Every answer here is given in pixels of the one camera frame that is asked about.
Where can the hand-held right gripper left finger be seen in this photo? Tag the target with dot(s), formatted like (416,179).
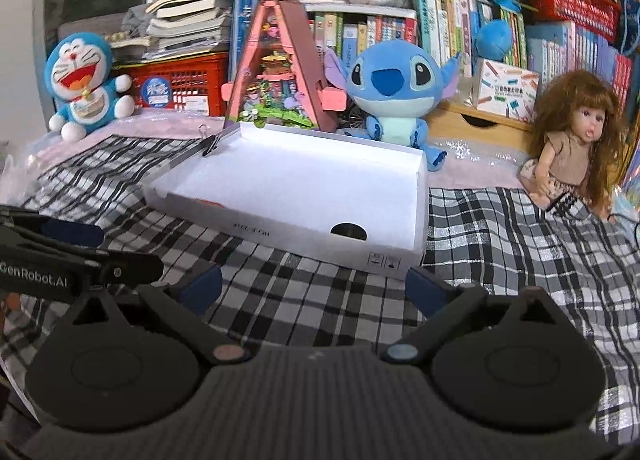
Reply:
(201,290)

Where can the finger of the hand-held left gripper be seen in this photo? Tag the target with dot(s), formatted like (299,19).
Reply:
(70,233)
(135,269)

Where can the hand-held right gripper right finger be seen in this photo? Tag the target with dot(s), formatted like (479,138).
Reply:
(422,290)

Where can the white cardboard box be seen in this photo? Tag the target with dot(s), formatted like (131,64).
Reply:
(300,180)

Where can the clear plastic bag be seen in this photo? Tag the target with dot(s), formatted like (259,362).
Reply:
(20,170)

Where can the black white plaid blanket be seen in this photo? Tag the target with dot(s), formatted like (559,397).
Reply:
(500,240)

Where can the black binder clip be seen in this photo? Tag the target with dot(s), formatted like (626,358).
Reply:
(212,143)

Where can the blue robot cat plush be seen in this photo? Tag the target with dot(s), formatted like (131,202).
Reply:
(80,70)

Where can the wooden drawer box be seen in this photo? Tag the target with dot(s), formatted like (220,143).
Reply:
(480,125)

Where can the red plastic crate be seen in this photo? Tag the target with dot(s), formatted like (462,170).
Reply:
(195,80)

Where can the brown haired doll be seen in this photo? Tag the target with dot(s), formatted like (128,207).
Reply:
(570,150)

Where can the blue alien plush toy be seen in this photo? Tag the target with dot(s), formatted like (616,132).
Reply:
(387,85)

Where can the white printed carton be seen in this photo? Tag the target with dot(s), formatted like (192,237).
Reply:
(505,90)

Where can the grey cloth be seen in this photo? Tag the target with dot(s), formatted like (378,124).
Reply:
(137,18)

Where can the pink triangular dollhouse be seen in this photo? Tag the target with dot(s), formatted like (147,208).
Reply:
(272,70)

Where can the stack of worn books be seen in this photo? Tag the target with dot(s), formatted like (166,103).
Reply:
(190,15)

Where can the row of colourful children's books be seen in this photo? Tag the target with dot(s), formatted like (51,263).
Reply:
(380,30)

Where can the row of pale blue books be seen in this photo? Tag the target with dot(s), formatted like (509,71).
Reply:
(575,50)

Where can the red plastic basket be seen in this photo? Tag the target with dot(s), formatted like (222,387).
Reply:
(570,3)

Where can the blue bag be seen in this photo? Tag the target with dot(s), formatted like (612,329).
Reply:
(630,20)

